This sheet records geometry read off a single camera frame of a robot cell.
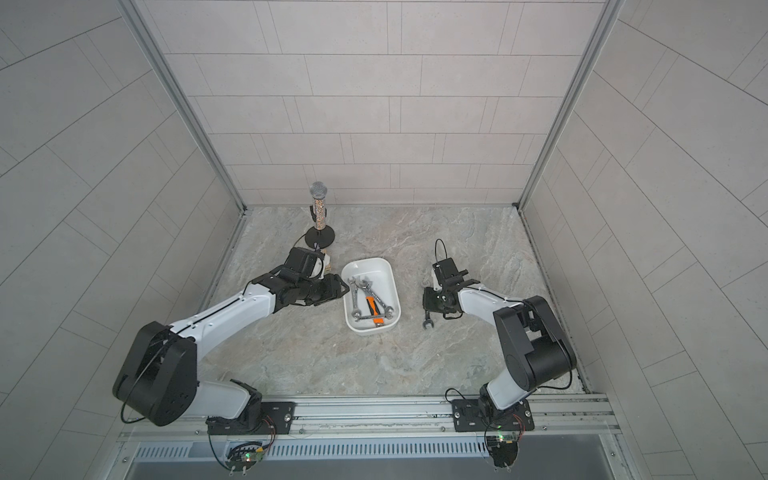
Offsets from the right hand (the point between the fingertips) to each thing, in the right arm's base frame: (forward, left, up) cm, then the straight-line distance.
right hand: (426, 300), depth 93 cm
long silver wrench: (-7, +1, +1) cm, 7 cm away
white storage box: (+5, +13, +3) cm, 14 cm away
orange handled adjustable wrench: (-1, +17, +3) cm, 17 cm away
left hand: (0, +22, +10) cm, 25 cm away
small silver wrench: (+5, +19, +3) cm, 20 cm away
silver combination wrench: (+6, +22, +4) cm, 23 cm away
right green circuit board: (-39, -13, -1) cm, 41 cm away
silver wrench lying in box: (-5, +21, +3) cm, 22 cm away
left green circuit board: (-37, +45, +4) cm, 59 cm away
